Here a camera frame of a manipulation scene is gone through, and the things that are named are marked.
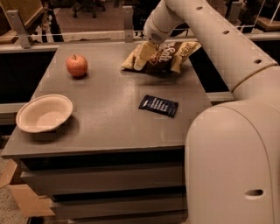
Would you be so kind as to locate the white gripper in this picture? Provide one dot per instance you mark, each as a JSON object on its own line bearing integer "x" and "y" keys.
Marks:
{"x": 152, "y": 32}

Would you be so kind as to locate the brown chip bag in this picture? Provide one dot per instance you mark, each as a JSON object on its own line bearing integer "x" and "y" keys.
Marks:
{"x": 167, "y": 58}

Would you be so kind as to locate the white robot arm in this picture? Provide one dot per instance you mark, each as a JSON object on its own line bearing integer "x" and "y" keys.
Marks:
{"x": 232, "y": 150}

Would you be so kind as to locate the red apple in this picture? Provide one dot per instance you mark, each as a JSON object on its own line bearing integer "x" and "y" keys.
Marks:
{"x": 76, "y": 65}

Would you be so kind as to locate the metal railing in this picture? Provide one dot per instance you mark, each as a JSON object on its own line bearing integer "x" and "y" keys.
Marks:
{"x": 107, "y": 25}

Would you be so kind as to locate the dark blue snack packet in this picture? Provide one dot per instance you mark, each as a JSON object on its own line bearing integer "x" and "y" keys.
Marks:
{"x": 159, "y": 105}

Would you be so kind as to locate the black office chair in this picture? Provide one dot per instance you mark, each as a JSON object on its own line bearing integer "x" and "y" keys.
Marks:
{"x": 89, "y": 5}

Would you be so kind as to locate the grey drawer cabinet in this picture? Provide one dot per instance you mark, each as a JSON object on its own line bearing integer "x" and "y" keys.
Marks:
{"x": 111, "y": 162}

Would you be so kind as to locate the white paper bowl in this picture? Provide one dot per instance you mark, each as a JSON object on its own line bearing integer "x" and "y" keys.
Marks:
{"x": 44, "y": 113}

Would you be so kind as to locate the cardboard box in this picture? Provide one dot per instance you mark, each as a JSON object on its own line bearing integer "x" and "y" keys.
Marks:
{"x": 29, "y": 203}

